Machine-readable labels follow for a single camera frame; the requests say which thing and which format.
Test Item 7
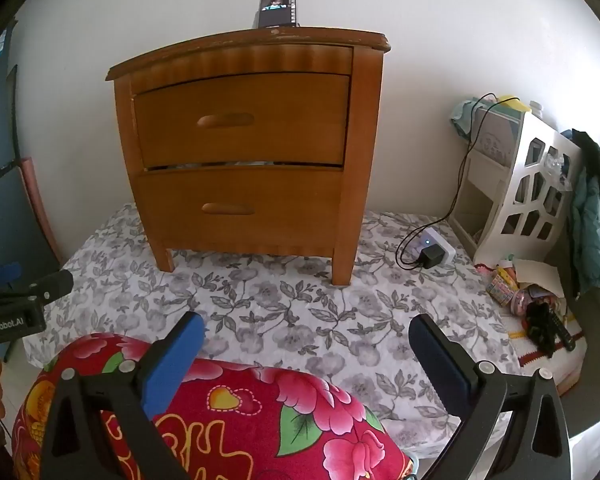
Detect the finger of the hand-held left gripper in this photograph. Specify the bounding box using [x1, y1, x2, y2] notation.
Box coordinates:
[0, 261, 22, 289]
[0, 269, 75, 307]

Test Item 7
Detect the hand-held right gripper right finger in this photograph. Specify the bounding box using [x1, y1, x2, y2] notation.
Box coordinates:
[409, 314, 571, 480]

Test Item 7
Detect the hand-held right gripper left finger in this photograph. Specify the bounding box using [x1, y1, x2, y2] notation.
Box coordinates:
[40, 311, 206, 480]

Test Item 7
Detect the wooden drawer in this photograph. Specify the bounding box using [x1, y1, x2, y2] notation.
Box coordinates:
[137, 164, 345, 245]
[132, 72, 352, 168]

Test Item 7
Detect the colourful toy box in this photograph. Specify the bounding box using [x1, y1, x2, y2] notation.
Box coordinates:
[485, 265, 519, 307]

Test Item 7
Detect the black charger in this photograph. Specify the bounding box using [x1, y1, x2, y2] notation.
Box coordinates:
[420, 245, 446, 270]

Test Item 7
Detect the dark grey refrigerator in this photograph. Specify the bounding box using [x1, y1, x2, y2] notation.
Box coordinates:
[0, 17, 63, 273]

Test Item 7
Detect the grey floral bed sheet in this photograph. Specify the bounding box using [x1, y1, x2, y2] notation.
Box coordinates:
[22, 202, 523, 453]

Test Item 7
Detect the white power strip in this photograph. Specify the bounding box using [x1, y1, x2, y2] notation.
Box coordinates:
[412, 227, 456, 267]

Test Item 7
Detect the cream paper sheet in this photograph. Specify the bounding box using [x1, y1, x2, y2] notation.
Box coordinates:
[512, 259, 564, 297]

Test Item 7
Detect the grey sofa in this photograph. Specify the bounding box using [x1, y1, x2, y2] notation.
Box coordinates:
[545, 240, 600, 441]

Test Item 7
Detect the teal jacket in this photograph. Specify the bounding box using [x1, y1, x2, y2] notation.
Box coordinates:
[567, 129, 600, 296]

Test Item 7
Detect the white cut-out shelf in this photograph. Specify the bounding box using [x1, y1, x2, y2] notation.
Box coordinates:
[452, 95, 583, 268]

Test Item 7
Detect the wooden nightstand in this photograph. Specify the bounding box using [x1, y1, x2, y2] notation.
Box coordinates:
[105, 26, 392, 287]

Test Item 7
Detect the clear plastic wrap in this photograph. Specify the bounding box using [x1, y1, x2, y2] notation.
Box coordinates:
[542, 152, 574, 187]

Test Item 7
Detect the pale printed box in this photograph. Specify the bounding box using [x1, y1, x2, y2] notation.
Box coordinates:
[472, 107, 523, 163]

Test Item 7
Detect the teal cloth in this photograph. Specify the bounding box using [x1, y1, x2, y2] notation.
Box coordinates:
[450, 100, 481, 137]

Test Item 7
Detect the black smartphone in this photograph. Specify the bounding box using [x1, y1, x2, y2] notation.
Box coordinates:
[254, 0, 301, 29]

